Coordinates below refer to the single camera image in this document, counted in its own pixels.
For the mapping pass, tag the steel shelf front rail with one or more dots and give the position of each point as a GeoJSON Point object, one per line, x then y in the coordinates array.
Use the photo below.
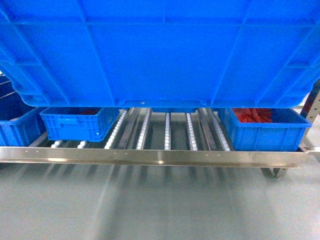
{"type": "Point", "coordinates": [99, 156]}

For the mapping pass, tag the perforated steel shelf post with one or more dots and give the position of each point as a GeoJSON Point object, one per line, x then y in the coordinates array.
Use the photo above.
{"type": "Point", "coordinates": [311, 107]}

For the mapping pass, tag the white roller track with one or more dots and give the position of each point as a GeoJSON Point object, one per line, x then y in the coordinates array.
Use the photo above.
{"type": "Point", "coordinates": [144, 129]}
{"type": "Point", "coordinates": [167, 136]}
{"type": "Point", "coordinates": [222, 139]}
{"type": "Point", "coordinates": [110, 142]}
{"type": "Point", "coordinates": [190, 132]}

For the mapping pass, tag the red parts in crate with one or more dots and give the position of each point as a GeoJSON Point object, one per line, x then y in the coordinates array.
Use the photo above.
{"type": "Point", "coordinates": [253, 115]}

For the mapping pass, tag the small blue ribbed crate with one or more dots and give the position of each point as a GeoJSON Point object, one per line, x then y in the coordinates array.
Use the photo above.
{"type": "Point", "coordinates": [79, 123]}

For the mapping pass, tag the large blue plastic crate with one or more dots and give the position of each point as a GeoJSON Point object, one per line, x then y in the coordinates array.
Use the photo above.
{"type": "Point", "coordinates": [161, 53]}

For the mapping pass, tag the blue crate with red parts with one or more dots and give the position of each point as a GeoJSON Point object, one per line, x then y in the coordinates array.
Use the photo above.
{"type": "Point", "coordinates": [283, 134]}

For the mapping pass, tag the dark blue bin far left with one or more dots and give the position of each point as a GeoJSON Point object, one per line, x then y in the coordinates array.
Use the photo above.
{"type": "Point", "coordinates": [20, 124]}

